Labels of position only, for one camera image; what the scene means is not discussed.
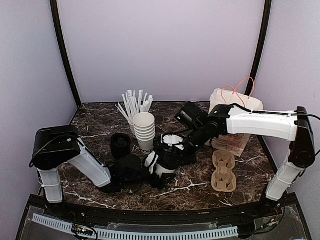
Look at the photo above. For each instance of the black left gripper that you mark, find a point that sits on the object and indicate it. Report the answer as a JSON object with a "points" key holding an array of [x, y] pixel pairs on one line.
{"points": [[155, 182]]}

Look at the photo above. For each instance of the black front table rail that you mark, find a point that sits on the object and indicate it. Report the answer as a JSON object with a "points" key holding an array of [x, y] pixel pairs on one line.
{"points": [[170, 209]]}

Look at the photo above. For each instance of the bundle of wrapped white straws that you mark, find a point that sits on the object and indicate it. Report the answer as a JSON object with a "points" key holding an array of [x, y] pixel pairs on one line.
{"points": [[134, 102]]}

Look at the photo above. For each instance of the stack of white paper cups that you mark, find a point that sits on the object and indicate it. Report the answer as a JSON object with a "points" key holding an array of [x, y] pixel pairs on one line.
{"points": [[145, 131]]}

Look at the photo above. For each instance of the stack of black cup lids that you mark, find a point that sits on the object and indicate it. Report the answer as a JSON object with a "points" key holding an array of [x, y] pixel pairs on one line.
{"points": [[120, 145]]}

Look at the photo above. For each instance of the grey slotted cable duct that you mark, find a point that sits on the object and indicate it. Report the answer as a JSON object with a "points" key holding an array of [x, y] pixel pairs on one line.
{"points": [[118, 231]]}

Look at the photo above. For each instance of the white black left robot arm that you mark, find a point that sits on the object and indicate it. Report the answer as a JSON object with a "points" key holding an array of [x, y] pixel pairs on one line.
{"points": [[61, 144]]}

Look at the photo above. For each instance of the black corner post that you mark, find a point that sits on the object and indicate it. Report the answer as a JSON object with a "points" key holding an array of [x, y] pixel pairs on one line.
{"points": [[260, 46], [63, 51]]}

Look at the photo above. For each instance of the printed paper takeout bag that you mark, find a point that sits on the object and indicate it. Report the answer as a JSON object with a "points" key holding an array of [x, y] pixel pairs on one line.
{"points": [[237, 136]]}

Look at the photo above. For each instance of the black left corner post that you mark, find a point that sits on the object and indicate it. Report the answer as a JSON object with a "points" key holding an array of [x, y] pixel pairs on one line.
{"points": [[63, 51]]}

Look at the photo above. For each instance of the single white paper cup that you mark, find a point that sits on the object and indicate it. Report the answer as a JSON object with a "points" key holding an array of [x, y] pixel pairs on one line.
{"points": [[161, 170]]}

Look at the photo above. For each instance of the white cup holding straws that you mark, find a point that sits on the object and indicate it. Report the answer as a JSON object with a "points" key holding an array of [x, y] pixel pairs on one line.
{"points": [[131, 126]]}

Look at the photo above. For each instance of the brown cardboard cup carrier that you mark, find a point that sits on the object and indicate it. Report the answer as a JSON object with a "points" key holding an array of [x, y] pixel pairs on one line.
{"points": [[223, 179]]}

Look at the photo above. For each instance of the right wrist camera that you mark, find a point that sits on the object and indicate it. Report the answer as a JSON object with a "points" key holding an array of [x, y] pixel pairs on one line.
{"points": [[191, 116]]}

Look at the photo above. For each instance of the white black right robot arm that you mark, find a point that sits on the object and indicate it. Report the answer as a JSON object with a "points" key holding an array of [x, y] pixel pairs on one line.
{"points": [[222, 120]]}

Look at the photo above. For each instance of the black right corner post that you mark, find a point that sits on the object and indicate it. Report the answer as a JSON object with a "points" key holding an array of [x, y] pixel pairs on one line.
{"points": [[260, 46]]}

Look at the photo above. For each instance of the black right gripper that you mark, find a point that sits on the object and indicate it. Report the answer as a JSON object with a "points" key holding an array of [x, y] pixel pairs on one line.
{"points": [[176, 155]]}

